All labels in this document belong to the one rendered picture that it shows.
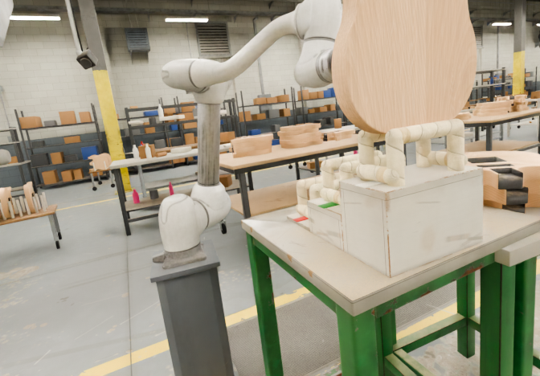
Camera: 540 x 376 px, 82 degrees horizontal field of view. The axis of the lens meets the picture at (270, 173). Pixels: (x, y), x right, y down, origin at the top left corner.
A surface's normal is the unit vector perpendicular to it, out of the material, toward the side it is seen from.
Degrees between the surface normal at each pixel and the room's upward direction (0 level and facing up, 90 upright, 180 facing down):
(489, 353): 90
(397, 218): 90
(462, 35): 91
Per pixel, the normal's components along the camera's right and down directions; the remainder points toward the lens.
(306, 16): -0.61, 0.07
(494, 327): -0.92, 0.18
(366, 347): 0.42, 0.11
